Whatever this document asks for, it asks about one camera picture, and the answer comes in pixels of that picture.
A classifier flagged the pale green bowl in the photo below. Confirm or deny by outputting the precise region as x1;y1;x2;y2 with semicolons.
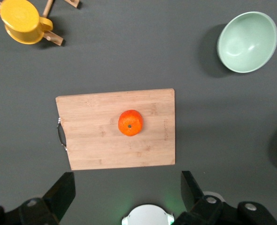
217;11;277;74

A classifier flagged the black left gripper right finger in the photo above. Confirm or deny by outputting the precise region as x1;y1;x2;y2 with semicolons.
173;171;226;225

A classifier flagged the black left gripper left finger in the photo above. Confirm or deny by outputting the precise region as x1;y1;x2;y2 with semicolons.
17;172;77;225

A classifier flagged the wooden peg cup rack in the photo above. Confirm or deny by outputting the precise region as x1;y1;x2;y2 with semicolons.
0;0;80;46

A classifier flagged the orange fruit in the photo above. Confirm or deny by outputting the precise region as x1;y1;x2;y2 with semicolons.
118;109;144;136

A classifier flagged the yellow cup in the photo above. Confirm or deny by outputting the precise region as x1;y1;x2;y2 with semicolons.
0;0;54;45

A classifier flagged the wooden cutting board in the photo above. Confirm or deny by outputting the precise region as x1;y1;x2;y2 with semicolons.
55;88;176;171

